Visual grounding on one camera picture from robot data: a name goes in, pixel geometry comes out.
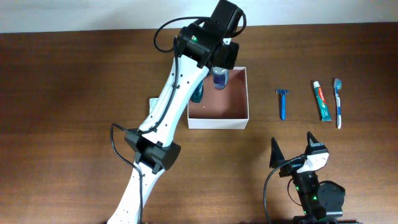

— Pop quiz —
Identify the dark blue pump bottle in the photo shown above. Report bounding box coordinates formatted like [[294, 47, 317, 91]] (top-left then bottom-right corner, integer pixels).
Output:
[[212, 67, 229, 90]]

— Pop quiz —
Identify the blue white toothbrush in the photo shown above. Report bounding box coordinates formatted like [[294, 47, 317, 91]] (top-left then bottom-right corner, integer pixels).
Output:
[[334, 78, 342, 129]]

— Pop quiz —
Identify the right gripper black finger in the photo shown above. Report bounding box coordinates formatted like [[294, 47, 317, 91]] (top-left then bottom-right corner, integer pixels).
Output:
[[269, 138, 285, 169], [305, 131, 325, 155]]

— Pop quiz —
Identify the blue disposable razor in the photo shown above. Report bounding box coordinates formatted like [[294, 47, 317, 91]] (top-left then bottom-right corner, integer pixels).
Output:
[[275, 89, 289, 120]]

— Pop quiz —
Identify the teal mouthwash bottle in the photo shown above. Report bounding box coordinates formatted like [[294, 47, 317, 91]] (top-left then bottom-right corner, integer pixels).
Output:
[[190, 81, 204, 103]]

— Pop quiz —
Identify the white open cardboard box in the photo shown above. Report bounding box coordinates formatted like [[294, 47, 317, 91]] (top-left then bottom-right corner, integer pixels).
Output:
[[187, 67, 249, 129]]

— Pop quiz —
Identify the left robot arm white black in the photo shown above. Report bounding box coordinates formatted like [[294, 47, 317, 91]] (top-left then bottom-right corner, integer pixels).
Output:
[[108, 0, 247, 223]]

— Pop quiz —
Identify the green white soap packet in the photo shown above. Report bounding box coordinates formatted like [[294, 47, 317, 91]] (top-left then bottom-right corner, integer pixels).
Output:
[[149, 98, 158, 114]]

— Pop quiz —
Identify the green red toothpaste tube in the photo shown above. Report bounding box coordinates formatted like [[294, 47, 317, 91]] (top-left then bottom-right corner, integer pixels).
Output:
[[313, 81, 331, 121]]

